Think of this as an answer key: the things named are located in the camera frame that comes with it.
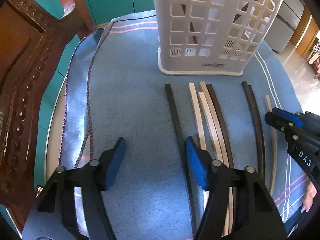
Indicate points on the white plastic utensil basket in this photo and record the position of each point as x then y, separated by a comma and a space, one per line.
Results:
180, 66

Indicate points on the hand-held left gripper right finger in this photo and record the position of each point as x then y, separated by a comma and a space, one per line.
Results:
197, 165

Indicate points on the carved brown wooden chair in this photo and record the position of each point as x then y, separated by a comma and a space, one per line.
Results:
22, 55

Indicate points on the blue striped towel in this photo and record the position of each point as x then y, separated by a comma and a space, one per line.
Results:
130, 92

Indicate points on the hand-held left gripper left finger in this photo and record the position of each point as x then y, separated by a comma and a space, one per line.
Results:
116, 165

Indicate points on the person's right hand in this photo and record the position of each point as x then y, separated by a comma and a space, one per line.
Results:
310, 197

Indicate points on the light wooden chopstick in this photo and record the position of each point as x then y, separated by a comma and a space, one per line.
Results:
274, 145
196, 112
212, 122
206, 115

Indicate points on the wooden cabinet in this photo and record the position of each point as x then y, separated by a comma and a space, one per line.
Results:
308, 35

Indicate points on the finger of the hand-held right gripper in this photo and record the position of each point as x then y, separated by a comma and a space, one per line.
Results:
287, 117
273, 121

